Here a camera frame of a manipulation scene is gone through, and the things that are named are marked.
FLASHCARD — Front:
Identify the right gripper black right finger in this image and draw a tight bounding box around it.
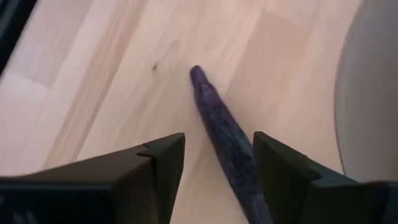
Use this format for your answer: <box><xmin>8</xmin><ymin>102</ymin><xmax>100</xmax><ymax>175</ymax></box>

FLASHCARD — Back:
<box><xmin>252</xmin><ymin>130</ymin><xmax>398</xmax><ymax>224</ymax></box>

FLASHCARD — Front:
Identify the black metal table frame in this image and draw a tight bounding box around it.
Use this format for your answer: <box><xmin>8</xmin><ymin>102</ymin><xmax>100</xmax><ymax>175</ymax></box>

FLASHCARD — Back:
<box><xmin>0</xmin><ymin>0</ymin><xmax>39</xmax><ymax>76</ymax></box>

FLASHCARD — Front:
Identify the round grey mat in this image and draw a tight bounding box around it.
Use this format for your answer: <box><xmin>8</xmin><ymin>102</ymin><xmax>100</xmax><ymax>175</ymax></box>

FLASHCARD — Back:
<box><xmin>333</xmin><ymin>0</ymin><xmax>398</xmax><ymax>184</ymax></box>

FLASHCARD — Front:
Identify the purple eggplant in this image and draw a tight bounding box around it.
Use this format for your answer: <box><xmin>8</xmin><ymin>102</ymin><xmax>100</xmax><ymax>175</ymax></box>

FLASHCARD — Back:
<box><xmin>189</xmin><ymin>64</ymin><xmax>274</xmax><ymax>224</ymax></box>

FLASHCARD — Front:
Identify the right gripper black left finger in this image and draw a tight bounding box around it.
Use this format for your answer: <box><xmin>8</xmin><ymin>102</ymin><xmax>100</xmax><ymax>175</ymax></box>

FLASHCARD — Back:
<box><xmin>0</xmin><ymin>132</ymin><xmax>186</xmax><ymax>224</ymax></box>

